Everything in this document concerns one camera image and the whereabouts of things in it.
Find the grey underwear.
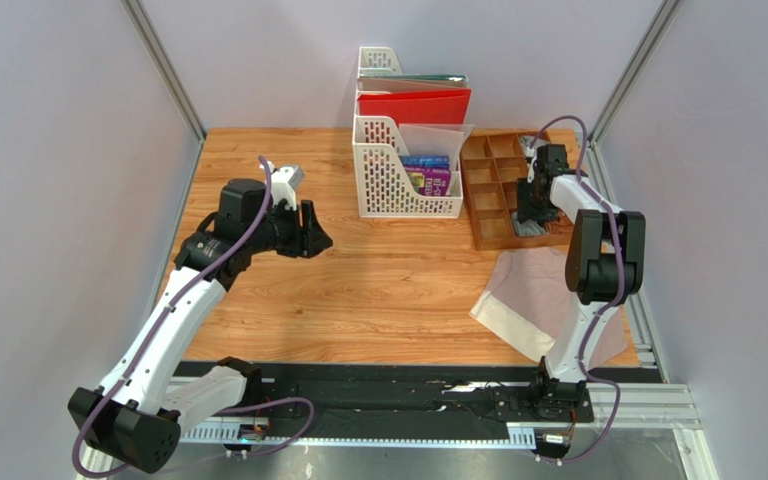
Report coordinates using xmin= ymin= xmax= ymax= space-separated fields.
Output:
xmin=511 ymin=212 xmax=547 ymax=237

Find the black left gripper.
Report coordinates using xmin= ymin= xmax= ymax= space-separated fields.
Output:
xmin=245 ymin=197 xmax=333 ymax=258

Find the wooden compartment tray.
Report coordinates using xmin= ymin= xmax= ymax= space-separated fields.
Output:
xmin=460 ymin=129 xmax=573 ymax=251

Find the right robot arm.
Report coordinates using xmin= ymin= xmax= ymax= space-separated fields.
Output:
xmin=516 ymin=144 xmax=646 ymax=384

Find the blue book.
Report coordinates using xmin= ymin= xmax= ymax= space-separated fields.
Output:
xmin=399 ymin=155 xmax=450 ymax=170

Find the grey rolled cloth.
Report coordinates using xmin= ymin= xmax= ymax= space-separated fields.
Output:
xmin=518 ymin=135 xmax=547 ymax=160

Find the translucent plastic folder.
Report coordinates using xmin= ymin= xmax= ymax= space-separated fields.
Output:
xmin=398 ymin=123 xmax=474 ymax=170

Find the pink underwear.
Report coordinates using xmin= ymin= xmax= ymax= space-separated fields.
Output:
xmin=468 ymin=246 xmax=629 ymax=370

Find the white file organizer rack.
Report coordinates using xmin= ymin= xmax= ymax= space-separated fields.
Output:
xmin=352 ymin=46 xmax=464 ymax=219

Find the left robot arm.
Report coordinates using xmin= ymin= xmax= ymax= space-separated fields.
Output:
xmin=68 ymin=160 xmax=333 ymax=479

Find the purple book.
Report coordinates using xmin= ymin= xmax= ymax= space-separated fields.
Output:
xmin=405 ymin=166 xmax=452 ymax=197

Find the red folder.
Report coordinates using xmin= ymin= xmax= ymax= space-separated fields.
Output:
xmin=357 ymin=88 xmax=472 ymax=125

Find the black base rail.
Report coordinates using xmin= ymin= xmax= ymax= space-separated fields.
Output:
xmin=214 ymin=363 xmax=598 ymax=448

